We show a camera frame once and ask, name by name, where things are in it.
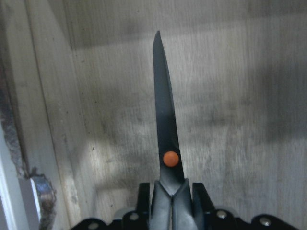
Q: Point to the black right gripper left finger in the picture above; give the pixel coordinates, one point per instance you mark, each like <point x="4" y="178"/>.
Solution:
<point x="143" y="201"/>

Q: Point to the grey orange scissors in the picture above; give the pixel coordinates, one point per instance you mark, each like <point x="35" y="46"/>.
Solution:
<point x="171" y="206"/>

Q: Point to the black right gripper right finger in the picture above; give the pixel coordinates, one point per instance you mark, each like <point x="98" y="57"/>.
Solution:
<point x="202" y="203"/>

